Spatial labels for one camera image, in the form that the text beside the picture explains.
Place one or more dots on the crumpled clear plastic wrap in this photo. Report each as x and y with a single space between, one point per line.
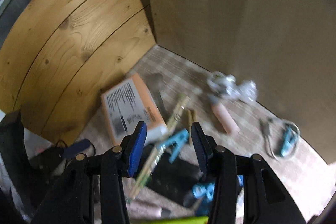
225 87

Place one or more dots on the bamboo chopsticks packet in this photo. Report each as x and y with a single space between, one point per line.
155 155

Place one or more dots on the blue clip on cable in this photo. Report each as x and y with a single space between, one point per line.
289 140

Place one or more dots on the large blue clip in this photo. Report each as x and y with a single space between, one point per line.
205 193

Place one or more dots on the white orange box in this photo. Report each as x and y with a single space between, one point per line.
126 104

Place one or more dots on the pink cylinder container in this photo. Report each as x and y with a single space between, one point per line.
222 115

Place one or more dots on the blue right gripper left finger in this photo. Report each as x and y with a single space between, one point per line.
135 147

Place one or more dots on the wooden clothes peg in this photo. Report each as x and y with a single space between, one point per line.
189 116

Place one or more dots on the blue clothes peg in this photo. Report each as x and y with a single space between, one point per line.
177 141

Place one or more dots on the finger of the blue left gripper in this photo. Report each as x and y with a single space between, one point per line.
76 148

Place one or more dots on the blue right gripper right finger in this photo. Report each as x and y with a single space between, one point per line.
204 146

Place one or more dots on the lime green snack bag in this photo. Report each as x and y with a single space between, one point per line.
186 220

